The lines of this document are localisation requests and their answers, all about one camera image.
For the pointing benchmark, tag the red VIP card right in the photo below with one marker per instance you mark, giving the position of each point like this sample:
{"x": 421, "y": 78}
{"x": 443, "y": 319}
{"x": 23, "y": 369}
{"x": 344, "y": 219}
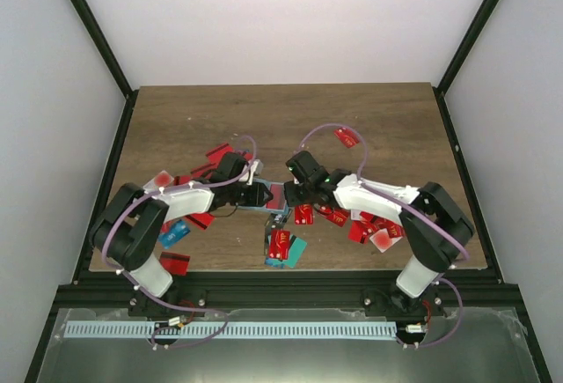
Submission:
{"x": 338, "y": 217}

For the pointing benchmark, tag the lone red card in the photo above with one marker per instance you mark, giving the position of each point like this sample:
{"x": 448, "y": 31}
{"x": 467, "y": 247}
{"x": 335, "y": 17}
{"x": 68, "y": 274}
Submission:
{"x": 347, "y": 137}

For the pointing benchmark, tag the white red circle card right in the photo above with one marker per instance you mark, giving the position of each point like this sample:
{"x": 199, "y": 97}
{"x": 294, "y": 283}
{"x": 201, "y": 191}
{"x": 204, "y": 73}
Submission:
{"x": 383, "y": 241}

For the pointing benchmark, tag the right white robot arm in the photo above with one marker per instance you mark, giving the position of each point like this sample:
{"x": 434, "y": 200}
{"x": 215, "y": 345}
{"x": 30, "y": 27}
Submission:
{"x": 436, "y": 228}

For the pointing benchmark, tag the white red circle card left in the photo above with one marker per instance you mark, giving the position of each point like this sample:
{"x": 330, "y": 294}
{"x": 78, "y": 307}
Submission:
{"x": 162, "y": 180}

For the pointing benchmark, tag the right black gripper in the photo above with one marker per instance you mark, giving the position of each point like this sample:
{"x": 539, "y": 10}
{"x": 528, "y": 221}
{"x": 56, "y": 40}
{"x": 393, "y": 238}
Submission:
{"x": 291, "y": 198}

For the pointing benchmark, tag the red card black stripe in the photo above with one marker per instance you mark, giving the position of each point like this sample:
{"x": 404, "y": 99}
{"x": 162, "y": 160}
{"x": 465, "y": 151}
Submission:
{"x": 175, "y": 264}
{"x": 278, "y": 202}

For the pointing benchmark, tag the blue leather card holder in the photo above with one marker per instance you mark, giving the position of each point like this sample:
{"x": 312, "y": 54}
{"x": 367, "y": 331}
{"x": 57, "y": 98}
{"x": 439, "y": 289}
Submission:
{"x": 262, "y": 207}

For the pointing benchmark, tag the red vip card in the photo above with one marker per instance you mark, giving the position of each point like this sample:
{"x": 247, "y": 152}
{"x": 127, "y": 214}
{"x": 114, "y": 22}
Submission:
{"x": 338, "y": 217}
{"x": 279, "y": 245}

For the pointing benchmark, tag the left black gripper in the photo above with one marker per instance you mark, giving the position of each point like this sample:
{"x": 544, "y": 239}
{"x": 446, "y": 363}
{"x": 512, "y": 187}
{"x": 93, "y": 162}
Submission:
{"x": 258, "y": 197}

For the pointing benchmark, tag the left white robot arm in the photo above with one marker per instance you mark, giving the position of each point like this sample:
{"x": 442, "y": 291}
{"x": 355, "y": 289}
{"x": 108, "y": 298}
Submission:
{"x": 126, "y": 232}

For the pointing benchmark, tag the light blue slotted cable duct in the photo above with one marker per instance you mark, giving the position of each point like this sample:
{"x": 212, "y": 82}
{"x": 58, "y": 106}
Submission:
{"x": 384, "y": 331}

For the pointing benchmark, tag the red VIP card front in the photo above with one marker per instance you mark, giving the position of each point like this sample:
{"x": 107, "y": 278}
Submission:
{"x": 279, "y": 245}

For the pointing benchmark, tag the red chip card upright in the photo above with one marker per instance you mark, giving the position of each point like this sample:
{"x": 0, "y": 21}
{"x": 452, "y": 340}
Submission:
{"x": 304, "y": 214}

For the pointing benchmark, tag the white red circle card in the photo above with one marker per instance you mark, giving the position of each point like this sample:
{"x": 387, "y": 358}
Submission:
{"x": 162, "y": 180}
{"x": 383, "y": 241}

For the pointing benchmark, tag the red card black stripe front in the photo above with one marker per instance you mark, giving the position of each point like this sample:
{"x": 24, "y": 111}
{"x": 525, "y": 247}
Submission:
{"x": 175, "y": 264}

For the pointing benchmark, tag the black aluminium frame rail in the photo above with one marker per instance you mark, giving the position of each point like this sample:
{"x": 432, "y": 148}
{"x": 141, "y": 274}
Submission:
{"x": 277, "y": 289}

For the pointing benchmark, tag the blue card left pile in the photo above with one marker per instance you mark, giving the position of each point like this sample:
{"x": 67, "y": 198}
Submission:
{"x": 173, "y": 233}

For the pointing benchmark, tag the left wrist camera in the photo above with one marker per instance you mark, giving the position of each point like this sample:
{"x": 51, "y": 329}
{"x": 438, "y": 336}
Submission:
{"x": 254, "y": 170}

